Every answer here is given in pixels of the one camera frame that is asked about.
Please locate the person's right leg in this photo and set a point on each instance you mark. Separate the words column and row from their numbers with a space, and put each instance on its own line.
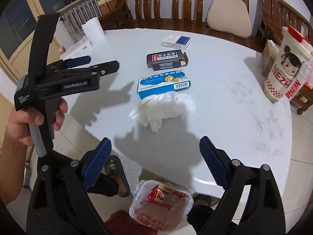
column 198, row 215

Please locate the person's left forearm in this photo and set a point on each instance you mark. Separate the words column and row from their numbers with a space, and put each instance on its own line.
column 12, row 166

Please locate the white and blue box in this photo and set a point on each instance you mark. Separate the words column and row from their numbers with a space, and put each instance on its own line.
column 183, row 41

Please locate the trash bin with plastic bag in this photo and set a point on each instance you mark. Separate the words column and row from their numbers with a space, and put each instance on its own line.
column 171, row 213

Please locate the dark grey box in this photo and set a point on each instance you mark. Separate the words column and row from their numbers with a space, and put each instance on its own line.
column 163, row 57

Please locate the grey radiator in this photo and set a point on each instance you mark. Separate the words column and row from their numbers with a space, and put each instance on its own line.
column 80, row 11

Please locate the light blue medicine box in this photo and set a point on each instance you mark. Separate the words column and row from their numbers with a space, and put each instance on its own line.
column 159, row 83

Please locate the person's right foot black sandal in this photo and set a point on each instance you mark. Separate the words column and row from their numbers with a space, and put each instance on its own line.
column 207, row 200

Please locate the person's left foot black sandal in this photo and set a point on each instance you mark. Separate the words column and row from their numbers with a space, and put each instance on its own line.
column 117, row 173

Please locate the yellow illustrated card box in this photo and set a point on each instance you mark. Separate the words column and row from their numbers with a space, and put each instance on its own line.
column 166, row 191

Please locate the dark red plastic object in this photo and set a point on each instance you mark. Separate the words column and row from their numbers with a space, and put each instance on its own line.
column 122, row 221

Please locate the red box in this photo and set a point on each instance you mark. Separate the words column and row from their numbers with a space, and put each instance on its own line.
column 152, row 195

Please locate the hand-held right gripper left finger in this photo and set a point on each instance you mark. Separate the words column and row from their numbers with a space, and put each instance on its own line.
column 95, row 166

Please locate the white tissue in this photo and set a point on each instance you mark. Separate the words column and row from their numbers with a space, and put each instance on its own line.
column 161, row 110

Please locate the person's left hand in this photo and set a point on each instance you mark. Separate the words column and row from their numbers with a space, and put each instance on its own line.
column 22, row 127

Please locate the person's left leg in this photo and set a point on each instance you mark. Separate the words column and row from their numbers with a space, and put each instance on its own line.
column 105, row 186

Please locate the beige cushion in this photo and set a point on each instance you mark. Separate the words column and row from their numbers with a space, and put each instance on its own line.
column 229, row 17

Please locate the beige cardboard box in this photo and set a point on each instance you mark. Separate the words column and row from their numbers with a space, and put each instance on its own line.
column 269, row 58

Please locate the long white box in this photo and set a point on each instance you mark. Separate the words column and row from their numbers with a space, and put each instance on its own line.
column 78, row 49

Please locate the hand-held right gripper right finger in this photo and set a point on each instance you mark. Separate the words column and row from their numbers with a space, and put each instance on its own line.
column 212, row 161

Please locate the person's foot black sandal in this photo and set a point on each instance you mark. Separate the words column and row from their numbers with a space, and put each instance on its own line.
column 207, row 200
column 117, row 173

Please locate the yellow framed balcony door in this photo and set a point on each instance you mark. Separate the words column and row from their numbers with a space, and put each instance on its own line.
column 11, row 61

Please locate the white paper roll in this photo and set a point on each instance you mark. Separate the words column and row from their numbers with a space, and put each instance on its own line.
column 94, row 30

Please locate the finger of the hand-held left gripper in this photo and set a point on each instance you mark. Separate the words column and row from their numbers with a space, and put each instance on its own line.
column 78, row 62
column 107, row 67

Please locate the large cartoon cup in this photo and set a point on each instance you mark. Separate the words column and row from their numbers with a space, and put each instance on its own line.
column 286, row 78

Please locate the person's leg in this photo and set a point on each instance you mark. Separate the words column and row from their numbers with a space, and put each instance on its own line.
column 105, row 186
column 198, row 215

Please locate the brown wooden bench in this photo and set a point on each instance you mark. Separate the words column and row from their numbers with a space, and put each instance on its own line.
column 151, row 0

